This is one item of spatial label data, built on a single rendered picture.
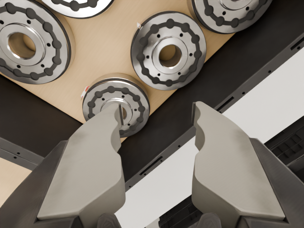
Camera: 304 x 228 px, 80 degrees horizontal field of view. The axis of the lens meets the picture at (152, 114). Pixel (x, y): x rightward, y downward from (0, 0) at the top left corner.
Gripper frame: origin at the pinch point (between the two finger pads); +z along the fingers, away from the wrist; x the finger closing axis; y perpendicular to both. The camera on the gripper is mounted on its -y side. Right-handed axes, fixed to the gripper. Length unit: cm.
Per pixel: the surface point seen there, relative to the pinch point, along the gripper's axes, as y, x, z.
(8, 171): 21.4, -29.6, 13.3
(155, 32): -2.9, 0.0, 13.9
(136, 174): 14.4, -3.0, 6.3
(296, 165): 71, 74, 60
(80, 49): -0.7, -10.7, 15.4
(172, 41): -1.9, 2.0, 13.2
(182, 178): 45, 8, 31
